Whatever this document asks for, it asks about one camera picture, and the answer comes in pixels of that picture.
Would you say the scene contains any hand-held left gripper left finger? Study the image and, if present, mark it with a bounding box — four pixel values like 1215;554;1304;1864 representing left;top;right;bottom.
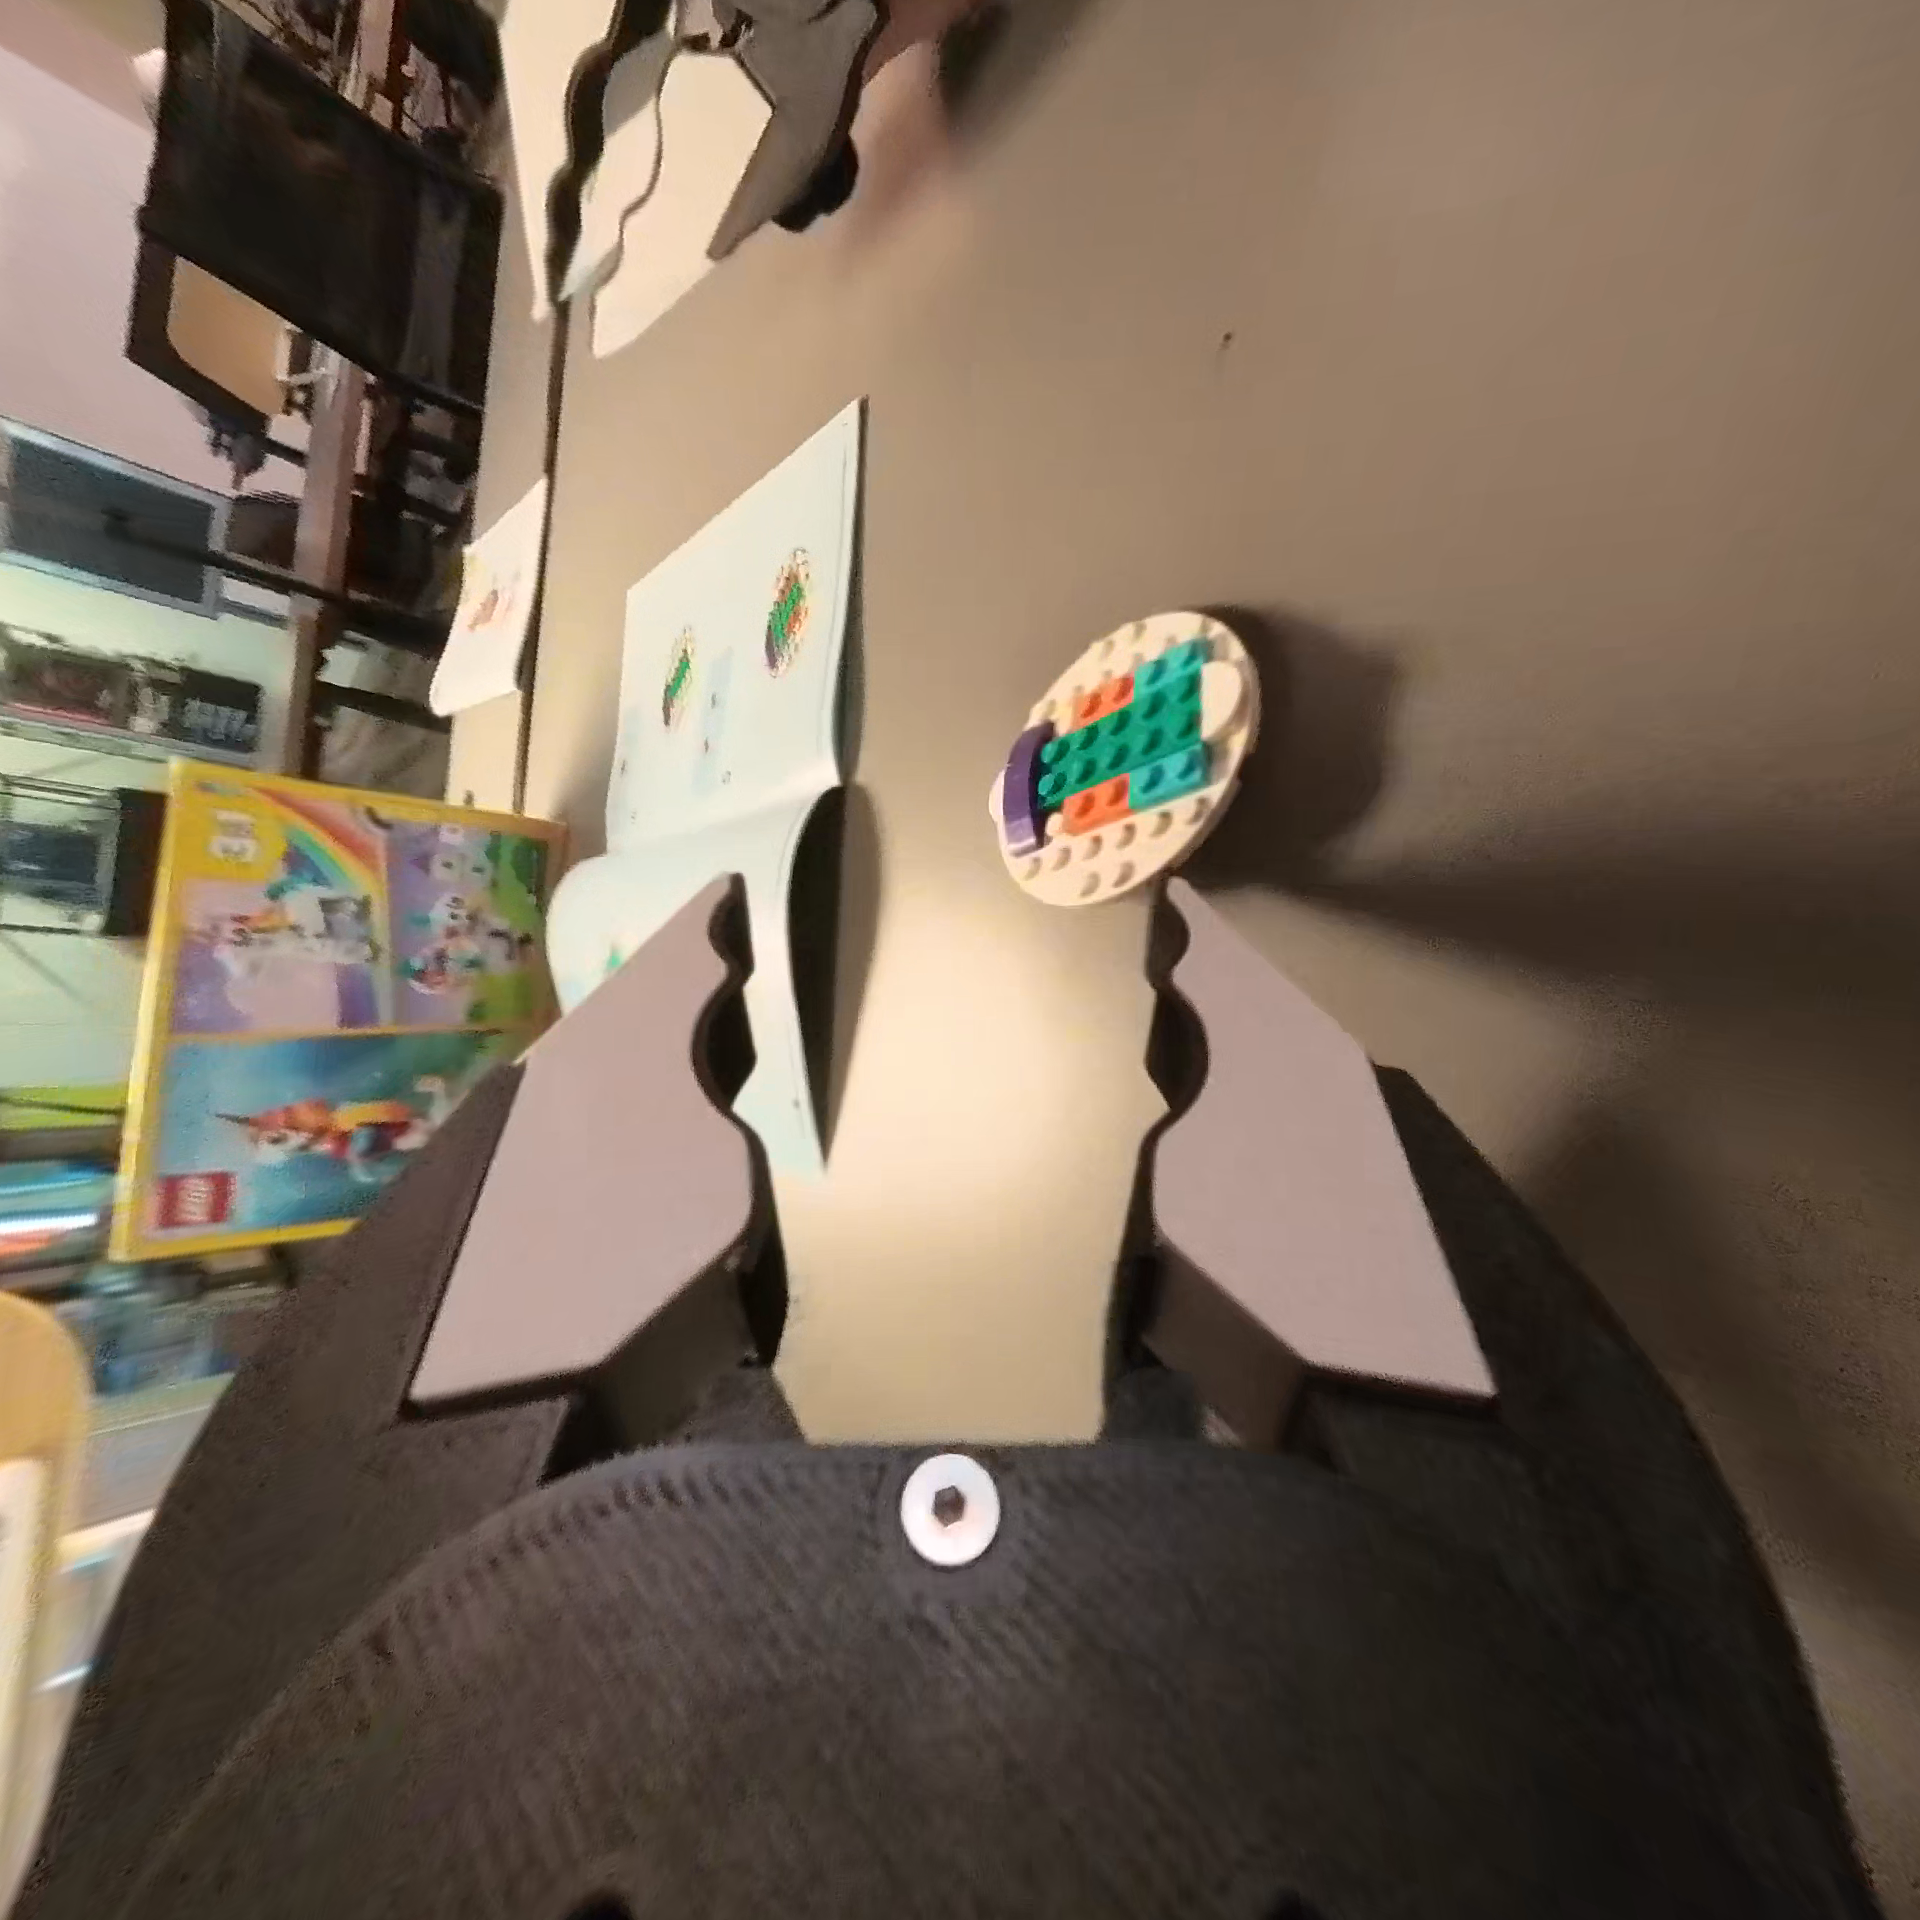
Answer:
405;872;763;1415

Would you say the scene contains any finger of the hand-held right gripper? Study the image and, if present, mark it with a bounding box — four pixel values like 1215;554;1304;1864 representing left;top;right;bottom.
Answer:
703;0;890;260
543;0;680;304

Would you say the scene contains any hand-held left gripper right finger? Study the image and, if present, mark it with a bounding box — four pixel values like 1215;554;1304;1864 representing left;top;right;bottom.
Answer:
1143;874;1504;1405

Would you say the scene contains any round white lego plate build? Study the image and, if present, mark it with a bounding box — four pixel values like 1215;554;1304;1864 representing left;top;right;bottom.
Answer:
992;609;1264;912

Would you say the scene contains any yellow lego box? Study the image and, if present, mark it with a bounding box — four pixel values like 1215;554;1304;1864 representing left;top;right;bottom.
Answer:
108;756;571;1264

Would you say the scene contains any open lego instruction booklet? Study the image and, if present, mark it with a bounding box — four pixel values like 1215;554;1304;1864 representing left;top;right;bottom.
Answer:
547;394;876;1175

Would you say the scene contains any white closed booklet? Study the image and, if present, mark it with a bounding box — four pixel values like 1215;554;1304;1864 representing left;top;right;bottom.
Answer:
495;0;783;361

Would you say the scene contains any black monitor on cart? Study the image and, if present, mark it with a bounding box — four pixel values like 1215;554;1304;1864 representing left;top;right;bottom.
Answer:
125;0;507;417

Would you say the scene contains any small white paper sheet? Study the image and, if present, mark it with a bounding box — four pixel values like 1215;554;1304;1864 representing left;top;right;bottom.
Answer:
430;477;551;716

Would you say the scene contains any grey framed panel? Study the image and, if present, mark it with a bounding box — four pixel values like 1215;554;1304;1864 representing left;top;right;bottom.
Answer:
0;423;231;616

